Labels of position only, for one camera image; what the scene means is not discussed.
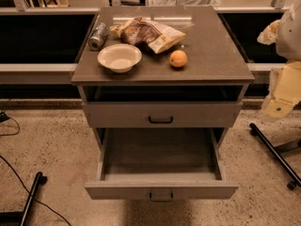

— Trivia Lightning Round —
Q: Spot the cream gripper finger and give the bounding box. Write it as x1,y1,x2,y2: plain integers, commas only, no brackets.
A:
261,96,294,120
257,20,279,45

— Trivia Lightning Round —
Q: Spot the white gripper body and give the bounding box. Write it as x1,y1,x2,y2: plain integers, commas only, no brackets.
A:
270,61,301,106

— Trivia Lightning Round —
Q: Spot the orange fruit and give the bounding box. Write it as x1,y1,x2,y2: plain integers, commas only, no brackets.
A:
169,50,188,68

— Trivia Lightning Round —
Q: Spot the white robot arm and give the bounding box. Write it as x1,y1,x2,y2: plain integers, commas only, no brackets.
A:
257,0,301,121

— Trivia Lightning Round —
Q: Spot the closed grey upper drawer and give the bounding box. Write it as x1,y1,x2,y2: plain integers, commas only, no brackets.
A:
83,102,242,128

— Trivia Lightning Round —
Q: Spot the grey drawer cabinet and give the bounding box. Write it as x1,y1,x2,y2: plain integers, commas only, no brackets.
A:
71,5,256,203

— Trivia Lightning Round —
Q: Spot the open grey lower drawer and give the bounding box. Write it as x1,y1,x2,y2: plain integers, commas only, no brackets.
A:
86,128,238,202

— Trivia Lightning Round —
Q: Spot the black stand leg right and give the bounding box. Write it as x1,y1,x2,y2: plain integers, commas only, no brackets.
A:
249,122,301,190

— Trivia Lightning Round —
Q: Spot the black stand leg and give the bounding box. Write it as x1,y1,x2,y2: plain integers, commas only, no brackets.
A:
249,122,301,190
0,172,47,226

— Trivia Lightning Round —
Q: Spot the brown chip bag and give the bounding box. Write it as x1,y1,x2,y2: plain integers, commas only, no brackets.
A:
110,17,186,54

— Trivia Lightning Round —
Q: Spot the white bowl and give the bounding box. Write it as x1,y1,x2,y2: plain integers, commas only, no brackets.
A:
98,43,142,73

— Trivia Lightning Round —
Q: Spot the silver soda can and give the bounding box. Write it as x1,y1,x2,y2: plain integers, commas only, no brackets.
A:
87,23,108,51

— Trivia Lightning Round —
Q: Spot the black stand leg left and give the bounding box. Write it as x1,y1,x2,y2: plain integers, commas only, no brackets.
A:
0,172,47,226

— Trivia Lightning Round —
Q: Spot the black floor cable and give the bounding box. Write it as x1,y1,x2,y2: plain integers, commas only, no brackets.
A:
0,110,72,226

